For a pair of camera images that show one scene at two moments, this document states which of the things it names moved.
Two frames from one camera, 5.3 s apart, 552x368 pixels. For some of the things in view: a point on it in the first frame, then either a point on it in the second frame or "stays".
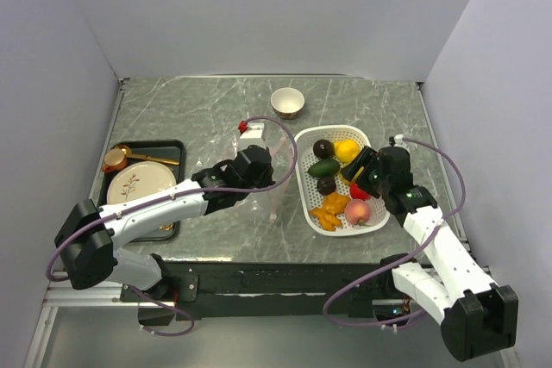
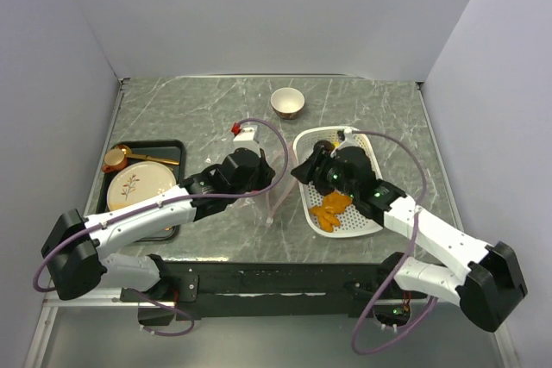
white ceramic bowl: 287,102 stays
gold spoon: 130,155 stays
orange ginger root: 334,205 stays
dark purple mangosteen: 323,148 stays
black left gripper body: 265,180 stays
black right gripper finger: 356,165 -> 310,170
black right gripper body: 385,184 -> 344,187
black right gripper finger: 370,179 -> 323,177
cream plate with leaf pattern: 139,177 stays
